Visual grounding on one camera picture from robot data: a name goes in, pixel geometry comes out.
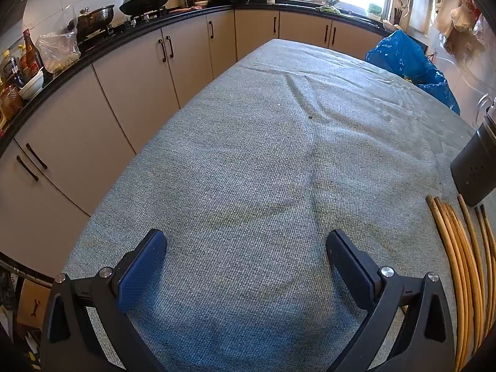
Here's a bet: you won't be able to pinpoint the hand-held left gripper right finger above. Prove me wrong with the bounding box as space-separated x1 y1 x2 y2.
325 228 456 372

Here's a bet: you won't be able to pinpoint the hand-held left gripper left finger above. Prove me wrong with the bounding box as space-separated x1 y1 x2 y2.
41 228 168 372

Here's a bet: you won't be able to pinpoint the bunch of wooden chopsticks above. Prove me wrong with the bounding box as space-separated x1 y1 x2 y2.
425 194 496 372

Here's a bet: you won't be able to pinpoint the black perforated utensil holder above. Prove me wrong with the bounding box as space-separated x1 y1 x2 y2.
450 118 496 207

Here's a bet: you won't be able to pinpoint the cardboard box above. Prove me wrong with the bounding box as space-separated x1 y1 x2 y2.
17 279 52 331

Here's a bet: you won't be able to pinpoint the beige kitchen base cabinet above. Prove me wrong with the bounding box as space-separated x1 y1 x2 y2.
0 10 388 276

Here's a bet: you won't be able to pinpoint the amber jar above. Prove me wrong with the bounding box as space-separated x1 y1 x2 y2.
0 85 22 122

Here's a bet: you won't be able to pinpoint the white ceramic bowl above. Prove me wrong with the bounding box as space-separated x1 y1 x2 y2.
19 68 46 100

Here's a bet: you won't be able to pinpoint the blue plastic bag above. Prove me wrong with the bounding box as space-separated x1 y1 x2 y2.
365 30 461 116

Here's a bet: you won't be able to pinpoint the clear plastic bag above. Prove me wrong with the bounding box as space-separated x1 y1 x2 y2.
37 33 82 74

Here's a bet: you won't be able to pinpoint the black kitchen countertop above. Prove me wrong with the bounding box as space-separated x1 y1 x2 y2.
0 2 392 156

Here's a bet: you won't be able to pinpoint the dark sauce bottle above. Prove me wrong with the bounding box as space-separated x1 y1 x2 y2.
21 29 46 82

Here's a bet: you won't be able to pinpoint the gas stove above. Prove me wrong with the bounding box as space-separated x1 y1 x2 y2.
77 6 171 49

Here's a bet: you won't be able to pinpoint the steel cooking pot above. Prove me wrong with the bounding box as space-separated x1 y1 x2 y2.
68 5 116 39

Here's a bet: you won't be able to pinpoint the white hanging cutting board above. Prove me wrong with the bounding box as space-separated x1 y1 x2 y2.
409 0 433 34

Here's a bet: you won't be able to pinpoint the hanging clear plastic bags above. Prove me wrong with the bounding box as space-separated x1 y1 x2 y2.
434 0 489 55

